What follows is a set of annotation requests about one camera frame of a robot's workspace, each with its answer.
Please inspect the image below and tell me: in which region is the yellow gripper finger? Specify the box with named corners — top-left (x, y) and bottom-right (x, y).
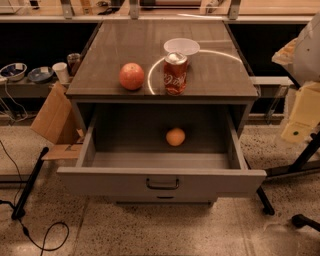
top-left (289, 82), bottom-right (320, 128)
top-left (281, 121), bottom-right (312, 143)

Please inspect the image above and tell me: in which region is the small orange fruit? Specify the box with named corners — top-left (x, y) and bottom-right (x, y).
top-left (166, 128), bottom-right (186, 147)

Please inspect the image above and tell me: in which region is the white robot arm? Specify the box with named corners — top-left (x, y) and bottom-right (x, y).
top-left (281, 13), bottom-right (320, 143)

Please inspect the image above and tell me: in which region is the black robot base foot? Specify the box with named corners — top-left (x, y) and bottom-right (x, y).
top-left (291, 214), bottom-right (320, 232)

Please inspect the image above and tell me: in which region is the grey drawer cabinet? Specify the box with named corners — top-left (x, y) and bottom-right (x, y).
top-left (65, 19), bottom-right (260, 206)

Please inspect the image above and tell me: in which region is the open grey top drawer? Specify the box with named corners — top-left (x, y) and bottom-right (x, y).
top-left (58, 103), bottom-right (266, 204)

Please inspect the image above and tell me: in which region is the black stand leg right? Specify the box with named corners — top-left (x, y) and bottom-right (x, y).
top-left (256, 187), bottom-right (275, 216)

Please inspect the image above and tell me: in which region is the black stand leg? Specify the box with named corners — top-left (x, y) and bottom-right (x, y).
top-left (11, 147), bottom-right (49, 220)
top-left (256, 187), bottom-right (275, 216)

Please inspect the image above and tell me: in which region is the white plastic bowl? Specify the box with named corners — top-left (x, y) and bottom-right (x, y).
top-left (164, 38), bottom-right (200, 62)

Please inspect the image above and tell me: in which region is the red cola can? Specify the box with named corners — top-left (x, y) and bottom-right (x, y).
top-left (163, 52), bottom-right (188, 95)

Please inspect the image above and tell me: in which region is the red apple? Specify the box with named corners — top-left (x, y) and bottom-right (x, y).
top-left (119, 63), bottom-right (144, 90)

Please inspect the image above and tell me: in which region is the dark glass jar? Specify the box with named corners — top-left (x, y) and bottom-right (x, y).
top-left (67, 53), bottom-right (81, 76)

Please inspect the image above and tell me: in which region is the brown cardboard box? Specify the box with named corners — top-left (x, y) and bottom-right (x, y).
top-left (31, 82), bottom-right (84, 160)

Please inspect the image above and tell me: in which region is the white paper cup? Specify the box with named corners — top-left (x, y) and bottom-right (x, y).
top-left (52, 62), bottom-right (69, 84)

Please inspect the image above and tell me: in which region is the blue bowl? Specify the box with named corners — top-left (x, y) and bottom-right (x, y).
top-left (27, 67), bottom-right (54, 84)

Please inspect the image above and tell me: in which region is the white bowl with contents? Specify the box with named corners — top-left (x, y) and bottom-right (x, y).
top-left (0, 63), bottom-right (27, 82)

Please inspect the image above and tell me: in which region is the black stand leg left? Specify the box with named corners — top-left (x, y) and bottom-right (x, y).
top-left (11, 147), bottom-right (49, 220)

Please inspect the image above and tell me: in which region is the black drawer handle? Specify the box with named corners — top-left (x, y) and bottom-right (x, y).
top-left (145, 178), bottom-right (180, 191)

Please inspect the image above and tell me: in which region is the white cable on left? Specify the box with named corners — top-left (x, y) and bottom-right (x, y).
top-left (0, 79), bottom-right (29, 123)

